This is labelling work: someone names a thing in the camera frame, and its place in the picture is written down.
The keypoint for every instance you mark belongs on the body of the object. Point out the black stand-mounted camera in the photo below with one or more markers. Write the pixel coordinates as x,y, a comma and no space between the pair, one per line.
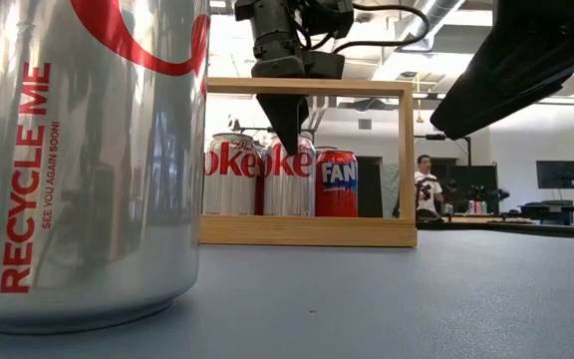
233,123

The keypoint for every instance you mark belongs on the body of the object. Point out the small green can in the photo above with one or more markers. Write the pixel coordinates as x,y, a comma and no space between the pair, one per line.
484,207

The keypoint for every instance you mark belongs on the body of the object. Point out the person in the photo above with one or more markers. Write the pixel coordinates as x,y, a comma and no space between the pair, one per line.
425,187

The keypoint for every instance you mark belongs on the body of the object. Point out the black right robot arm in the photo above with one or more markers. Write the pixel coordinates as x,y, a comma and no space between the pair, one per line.
526,55

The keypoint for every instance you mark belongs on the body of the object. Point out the wooden slatted shelf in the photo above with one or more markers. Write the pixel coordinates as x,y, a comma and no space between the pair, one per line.
307,232

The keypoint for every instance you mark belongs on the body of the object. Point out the silver Diet Coke can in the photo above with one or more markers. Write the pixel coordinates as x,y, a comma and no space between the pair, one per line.
229,184
92,174
289,189

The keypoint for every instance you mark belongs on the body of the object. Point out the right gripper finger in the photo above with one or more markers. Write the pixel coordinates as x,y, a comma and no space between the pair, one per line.
284,119

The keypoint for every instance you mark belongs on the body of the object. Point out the blue-grey table mat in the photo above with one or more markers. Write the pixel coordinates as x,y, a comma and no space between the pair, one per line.
367,309

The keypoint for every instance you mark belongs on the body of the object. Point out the black gantry frame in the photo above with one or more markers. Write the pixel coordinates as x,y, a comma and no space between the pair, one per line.
434,136

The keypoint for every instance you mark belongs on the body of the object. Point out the silver ceiling duct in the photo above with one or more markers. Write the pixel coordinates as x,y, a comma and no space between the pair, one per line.
436,15

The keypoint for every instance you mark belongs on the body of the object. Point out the black monitor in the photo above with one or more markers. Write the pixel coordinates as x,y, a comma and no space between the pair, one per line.
560,174
474,182

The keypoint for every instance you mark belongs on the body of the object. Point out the wooden table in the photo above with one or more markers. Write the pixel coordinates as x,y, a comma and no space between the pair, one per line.
471,220

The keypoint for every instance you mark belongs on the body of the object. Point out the small black robot arm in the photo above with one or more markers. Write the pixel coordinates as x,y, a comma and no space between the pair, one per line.
491,193

